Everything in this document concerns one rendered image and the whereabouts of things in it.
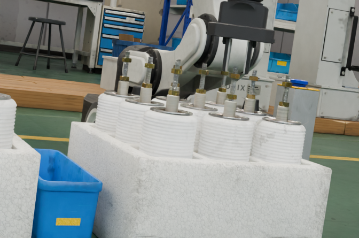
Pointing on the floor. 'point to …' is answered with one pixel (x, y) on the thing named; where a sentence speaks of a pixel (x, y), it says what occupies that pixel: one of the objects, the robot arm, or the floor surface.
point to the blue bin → (64, 198)
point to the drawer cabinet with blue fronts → (110, 32)
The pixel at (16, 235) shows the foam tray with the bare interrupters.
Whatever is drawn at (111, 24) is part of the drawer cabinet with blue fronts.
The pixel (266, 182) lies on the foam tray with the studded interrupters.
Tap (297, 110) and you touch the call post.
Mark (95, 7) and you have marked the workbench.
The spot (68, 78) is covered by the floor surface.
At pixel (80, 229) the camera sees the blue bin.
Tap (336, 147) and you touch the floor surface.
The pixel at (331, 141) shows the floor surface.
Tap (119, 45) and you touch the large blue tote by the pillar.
